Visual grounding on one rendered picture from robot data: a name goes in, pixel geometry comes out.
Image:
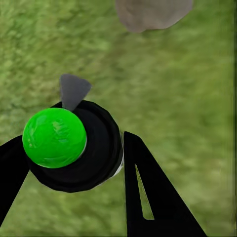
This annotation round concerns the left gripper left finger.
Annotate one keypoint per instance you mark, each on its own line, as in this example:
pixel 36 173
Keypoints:
pixel 13 171

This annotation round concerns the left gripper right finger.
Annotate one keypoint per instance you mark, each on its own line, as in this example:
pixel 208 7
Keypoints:
pixel 172 216

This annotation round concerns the tree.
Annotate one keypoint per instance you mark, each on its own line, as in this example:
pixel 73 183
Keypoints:
pixel 142 15

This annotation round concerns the pesticide atomizer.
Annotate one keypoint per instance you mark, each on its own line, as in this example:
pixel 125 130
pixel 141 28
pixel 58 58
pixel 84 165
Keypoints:
pixel 74 145

